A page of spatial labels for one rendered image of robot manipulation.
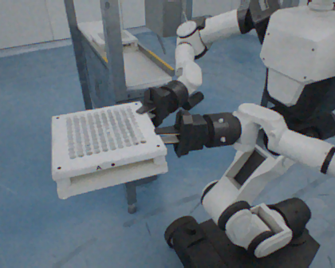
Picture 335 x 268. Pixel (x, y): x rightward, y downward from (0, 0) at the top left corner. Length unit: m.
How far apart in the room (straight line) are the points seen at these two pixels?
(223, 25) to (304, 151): 0.58
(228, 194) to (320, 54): 0.55
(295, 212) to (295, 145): 0.84
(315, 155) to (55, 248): 1.48
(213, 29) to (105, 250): 1.27
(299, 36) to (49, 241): 1.60
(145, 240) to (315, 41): 1.34
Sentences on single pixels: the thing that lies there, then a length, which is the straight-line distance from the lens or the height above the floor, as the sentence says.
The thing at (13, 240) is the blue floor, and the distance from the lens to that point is 1.95.
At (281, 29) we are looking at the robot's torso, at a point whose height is 1.21.
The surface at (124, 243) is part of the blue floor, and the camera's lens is 1.75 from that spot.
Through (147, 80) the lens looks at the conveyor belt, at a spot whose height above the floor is 0.83.
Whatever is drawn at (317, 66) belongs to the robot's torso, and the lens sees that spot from 0.87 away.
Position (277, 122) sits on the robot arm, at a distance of 0.74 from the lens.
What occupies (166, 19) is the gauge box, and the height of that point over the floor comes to 1.12.
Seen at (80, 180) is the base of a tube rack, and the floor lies 1.00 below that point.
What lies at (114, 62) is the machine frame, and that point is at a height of 0.99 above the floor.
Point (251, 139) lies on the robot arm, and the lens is 0.78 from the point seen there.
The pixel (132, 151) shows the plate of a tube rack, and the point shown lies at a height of 1.04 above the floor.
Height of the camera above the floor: 1.43
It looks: 35 degrees down
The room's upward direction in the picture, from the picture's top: straight up
